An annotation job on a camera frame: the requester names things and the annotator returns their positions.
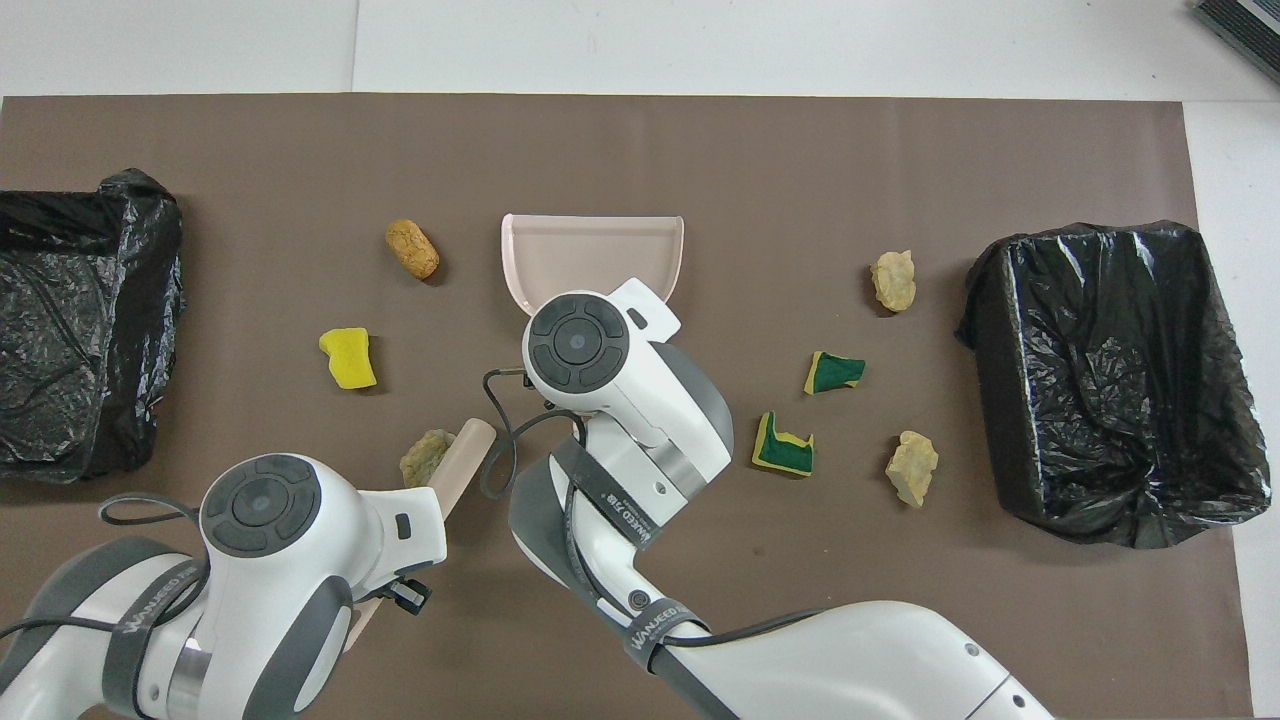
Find brown paper table mat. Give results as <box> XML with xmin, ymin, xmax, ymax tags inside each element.
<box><xmin>0</xmin><ymin>94</ymin><xmax>1256</xmax><ymax>720</ymax></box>

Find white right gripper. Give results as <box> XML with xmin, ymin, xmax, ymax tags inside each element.
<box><xmin>605</xmin><ymin>277</ymin><xmax>684</xmax><ymax>346</ymax></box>

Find brown oval cork sponge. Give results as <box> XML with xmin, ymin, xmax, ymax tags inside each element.
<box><xmin>385</xmin><ymin>218</ymin><xmax>441</xmax><ymax>282</ymax></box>

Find beige plastic dustpan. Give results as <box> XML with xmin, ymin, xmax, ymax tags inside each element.
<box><xmin>500</xmin><ymin>213</ymin><xmax>686</xmax><ymax>317</ymax></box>

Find grey ribbed device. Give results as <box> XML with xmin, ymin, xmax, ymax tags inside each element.
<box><xmin>1192</xmin><ymin>0</ymin><xmax>1280</xmax><ymax>86</ymax></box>

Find beige hand brush black bristles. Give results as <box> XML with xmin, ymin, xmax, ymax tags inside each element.
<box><xmin>343</xmin><ymin>418</ymin><xmax>497</xmax><ymax>653</ymax></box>

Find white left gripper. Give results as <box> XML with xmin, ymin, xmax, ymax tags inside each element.
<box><xmin>378</xmin><ymin>486</ymin><xmax>449</xmax><ymax>614</ymax></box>

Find green yellow notched sponge piece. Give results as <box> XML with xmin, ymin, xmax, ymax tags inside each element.
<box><xmin>751</xmin><ymin>410</ymin><xmax>816</xmax><ymax>478</ymax></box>

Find black bag lined bin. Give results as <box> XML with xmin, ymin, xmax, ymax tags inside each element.
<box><xmin>0</xmin><ymin>168</ymin><xmax>187</xmax><ymax>485</ymax></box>
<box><xmin>954</xmin><ymin>221</ymin><xmax>1273</xmax><ymax>549</ymax></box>

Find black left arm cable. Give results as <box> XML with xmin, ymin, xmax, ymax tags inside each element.
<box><xmin>0</xmin><ymin>493</ymin><xmax>213</xmax><ymax>646</ymax></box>

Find beige foam chunk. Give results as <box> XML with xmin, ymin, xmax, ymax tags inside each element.
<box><xmin>399</xmin><ymin>429</ymin><xmax>457</xmax><ymax>490</ymax></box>
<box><xmin>884</xmin><ymin>430</ymin><xmax>940</xmax><ymax>510</ymax></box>
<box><xmin>869</xmin><ymin>249</ymin><xmax>918</xmax><ymax>314</ymax></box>

